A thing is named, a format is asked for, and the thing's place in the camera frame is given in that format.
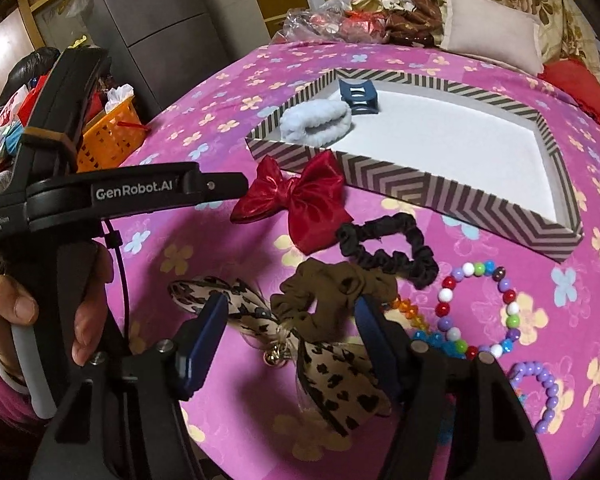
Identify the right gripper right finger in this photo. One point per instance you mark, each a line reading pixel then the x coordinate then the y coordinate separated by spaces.
pixel 412 375

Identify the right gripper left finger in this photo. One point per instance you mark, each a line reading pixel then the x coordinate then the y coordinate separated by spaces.
pixel 163 377

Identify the leopard print bow scrunchie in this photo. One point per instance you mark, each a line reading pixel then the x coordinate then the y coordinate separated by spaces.
pixel 307 322

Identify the black scrunchie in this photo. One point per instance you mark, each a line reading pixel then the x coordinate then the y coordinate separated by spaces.
pixel 417 264

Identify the red satin bow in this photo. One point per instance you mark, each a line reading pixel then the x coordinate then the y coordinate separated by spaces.
pixel 314 201

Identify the white fluffy scrunchie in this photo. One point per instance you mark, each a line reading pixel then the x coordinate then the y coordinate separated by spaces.
pixel 315 123

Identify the blue plastic hair claw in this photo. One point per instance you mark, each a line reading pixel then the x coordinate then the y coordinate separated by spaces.
pixel 361 97

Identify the person's left hand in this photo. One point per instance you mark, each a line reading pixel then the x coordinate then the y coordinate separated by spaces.
pixel 17 307

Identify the orange plastic basket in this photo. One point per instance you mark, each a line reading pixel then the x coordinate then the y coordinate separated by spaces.
pixel 111 138

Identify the grey refrigerator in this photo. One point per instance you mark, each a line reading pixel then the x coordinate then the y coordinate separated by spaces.
pixel 162 48

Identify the striped shallow box tray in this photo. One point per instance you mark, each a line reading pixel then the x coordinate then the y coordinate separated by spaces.
pixel 468 153

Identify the clear plastic bag of items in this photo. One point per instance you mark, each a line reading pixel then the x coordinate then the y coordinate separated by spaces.
pixel 333 21

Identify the red cushion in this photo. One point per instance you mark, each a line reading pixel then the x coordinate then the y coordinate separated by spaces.
pixel 571 76

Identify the beige small pillow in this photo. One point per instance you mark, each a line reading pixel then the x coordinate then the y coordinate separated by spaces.
pixel 491 31

